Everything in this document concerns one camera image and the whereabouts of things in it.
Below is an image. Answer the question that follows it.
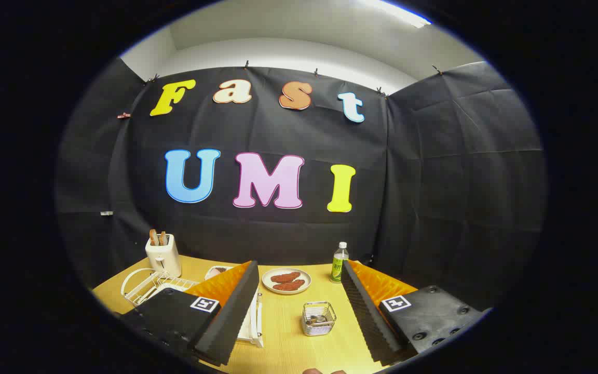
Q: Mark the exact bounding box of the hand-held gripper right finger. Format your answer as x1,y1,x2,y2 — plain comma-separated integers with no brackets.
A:
341,259,494,367

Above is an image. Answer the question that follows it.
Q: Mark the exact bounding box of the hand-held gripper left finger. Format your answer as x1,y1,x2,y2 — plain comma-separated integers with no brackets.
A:
115,260,261,367

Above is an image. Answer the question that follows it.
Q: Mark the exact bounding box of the white wire dish rack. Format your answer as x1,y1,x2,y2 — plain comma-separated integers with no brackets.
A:
121,268,264,349

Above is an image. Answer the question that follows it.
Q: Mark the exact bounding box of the metal wire basket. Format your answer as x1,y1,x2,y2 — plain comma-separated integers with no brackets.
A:
302,301,337,337

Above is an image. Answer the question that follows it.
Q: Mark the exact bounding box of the white plate with meat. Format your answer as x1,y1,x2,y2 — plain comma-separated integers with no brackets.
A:
262,267,312,296

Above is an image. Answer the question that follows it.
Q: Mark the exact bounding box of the green label drink bottle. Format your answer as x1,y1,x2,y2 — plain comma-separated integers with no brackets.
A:
330,242,350,284

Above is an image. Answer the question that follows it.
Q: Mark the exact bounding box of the white toaster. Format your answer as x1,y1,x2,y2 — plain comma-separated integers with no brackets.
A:
145,234,182,277

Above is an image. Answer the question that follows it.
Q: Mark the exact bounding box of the black backdrop cloth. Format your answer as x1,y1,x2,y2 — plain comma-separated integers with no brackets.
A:
55,60,546,312

